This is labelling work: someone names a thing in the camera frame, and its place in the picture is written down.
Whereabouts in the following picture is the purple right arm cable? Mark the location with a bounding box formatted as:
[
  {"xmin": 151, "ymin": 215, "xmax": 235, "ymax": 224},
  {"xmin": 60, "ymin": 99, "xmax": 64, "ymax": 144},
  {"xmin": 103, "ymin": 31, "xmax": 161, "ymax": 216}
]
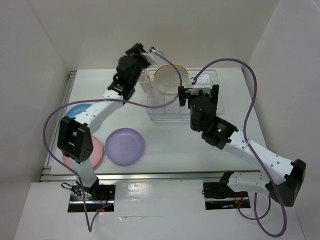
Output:
[{"xmin": 191, "ymin": 57, "xmax": 287, "ymax": 237}]

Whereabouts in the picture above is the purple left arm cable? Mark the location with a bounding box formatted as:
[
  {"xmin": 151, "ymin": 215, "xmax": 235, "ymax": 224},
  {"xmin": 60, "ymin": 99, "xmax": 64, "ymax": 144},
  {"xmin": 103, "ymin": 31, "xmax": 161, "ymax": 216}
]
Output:
[{"xmin": 43, "ymin": 53, "xmax": 183, "ymax": 233}]

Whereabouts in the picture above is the orange plate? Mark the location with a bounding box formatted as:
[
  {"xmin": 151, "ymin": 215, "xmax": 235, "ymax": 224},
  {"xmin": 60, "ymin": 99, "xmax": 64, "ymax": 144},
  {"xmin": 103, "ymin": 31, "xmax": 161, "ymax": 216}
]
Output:
[{"xmin": 154, "ymin": 64, "xmax": 189, "ymax": 88}]

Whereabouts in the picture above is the blue plate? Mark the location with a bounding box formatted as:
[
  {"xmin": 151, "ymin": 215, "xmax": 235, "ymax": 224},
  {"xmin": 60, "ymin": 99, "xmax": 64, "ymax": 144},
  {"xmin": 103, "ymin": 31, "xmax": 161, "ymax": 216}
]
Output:
[{"xmin": 65, "ymin": 103, "xmax": 91, "ymax": 118}]

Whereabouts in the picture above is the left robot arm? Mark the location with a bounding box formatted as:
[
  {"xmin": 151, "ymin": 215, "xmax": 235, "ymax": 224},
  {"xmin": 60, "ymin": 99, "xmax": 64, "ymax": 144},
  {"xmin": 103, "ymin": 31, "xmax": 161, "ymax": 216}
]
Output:
[{"xmin": 57, "ymin": 43, "xmax": 156, "ymax": 200}]

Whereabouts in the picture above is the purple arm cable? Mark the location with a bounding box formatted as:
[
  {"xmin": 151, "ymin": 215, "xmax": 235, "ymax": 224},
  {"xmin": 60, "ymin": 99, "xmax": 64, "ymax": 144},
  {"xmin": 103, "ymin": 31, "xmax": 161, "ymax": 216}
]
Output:
[
  {"xmin": 43, "ymin": 53, "xmax": 183, "ymax": 233},
  {"xmin": 191, "ymin": 57, "xmax": 287, "ymax": 237}
]

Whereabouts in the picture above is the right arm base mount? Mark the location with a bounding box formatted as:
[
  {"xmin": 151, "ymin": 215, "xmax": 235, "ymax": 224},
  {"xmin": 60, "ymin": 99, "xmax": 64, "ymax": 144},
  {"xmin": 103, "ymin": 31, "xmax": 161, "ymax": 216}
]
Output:
[{"xmin": 201, "ymin": 182, "xmax": 251, "ymax": 210}]

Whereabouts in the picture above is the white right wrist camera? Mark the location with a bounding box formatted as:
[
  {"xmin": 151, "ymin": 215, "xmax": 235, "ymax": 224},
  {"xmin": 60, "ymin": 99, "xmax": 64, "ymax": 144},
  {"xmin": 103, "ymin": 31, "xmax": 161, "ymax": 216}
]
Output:
[{"xmin": 191, "ymin": 73, "xmax": 212, "ymax": 94}]

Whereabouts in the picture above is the pink plate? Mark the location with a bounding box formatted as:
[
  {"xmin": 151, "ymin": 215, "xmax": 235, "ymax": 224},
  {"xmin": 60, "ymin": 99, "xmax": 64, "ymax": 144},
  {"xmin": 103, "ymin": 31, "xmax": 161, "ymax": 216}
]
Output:
[{"xmin": 61, "ymin": 136, "xmax": 104, "ymax": 170}]

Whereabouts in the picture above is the cream plate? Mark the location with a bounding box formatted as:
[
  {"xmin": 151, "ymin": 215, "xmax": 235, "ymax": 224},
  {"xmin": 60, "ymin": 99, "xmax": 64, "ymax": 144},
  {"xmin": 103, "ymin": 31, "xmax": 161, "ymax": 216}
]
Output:
[{"xmin": 153, "ymin": 64, "xmax": 189, "ymax": 95}]

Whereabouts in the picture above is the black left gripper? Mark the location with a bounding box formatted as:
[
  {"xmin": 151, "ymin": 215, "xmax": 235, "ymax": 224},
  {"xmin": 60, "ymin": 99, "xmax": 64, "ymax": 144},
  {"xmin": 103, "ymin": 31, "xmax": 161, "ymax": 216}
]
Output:
[{"xmin": 123, "ymin": 42, "xmax": 151, "ymax": 86}]

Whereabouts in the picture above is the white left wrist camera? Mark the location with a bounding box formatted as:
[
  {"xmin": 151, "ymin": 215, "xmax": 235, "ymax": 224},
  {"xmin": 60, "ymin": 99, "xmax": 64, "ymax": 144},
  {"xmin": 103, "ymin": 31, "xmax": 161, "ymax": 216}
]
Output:
[{"xmin": 147, "ymin": 47, "xmax": 163, "ymax": 65}]

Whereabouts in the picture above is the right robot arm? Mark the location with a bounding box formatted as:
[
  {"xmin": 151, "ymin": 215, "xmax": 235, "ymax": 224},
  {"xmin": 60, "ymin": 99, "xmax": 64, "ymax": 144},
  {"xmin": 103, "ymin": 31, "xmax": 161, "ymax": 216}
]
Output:
[{"xmin": 178, "ymin": 84, "xmax": 307, "ymax": 207}]

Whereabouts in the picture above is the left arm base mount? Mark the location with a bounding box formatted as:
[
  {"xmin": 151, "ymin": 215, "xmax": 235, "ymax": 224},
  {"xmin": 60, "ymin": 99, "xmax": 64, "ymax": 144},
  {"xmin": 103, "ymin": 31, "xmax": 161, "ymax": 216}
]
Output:
[{"xmin": 61, "ymin": 182, "xmax": 116, "ymax": 213}]

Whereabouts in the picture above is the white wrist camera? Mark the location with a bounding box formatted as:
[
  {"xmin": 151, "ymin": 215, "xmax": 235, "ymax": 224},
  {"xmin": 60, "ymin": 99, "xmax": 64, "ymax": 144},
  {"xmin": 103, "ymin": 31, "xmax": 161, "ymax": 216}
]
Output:
[
  {"xmin": 191, "ymin": 73, "xmax": 212, "ymax": 94},
  {"xmin": 147, "ymin": 47, "xmax": 163, "ymax": 65}
]

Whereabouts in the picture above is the white wire dish rack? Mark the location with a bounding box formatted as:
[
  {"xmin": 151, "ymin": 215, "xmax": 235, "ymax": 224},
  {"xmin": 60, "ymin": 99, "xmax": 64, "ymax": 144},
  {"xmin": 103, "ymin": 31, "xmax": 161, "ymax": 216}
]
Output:
[{"xmin": 147, "ymin": 68, "xmax": 225, "ymax": 123}]

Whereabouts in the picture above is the cream cutlery holder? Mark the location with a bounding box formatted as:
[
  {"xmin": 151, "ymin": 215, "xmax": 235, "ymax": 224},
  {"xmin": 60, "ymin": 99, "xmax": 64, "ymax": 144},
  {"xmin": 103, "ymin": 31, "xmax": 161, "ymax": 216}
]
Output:
[{"xmin": 137, "ymin": 69, "xmax": 150, "ymax": 94}]

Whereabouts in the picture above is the purple plate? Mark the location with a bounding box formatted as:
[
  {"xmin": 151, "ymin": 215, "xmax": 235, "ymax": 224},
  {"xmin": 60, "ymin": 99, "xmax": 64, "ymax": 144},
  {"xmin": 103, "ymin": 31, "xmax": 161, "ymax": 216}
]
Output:
[{"xmin": 104, "ymin": 128, "xmax": 145, "ymax": 167}]

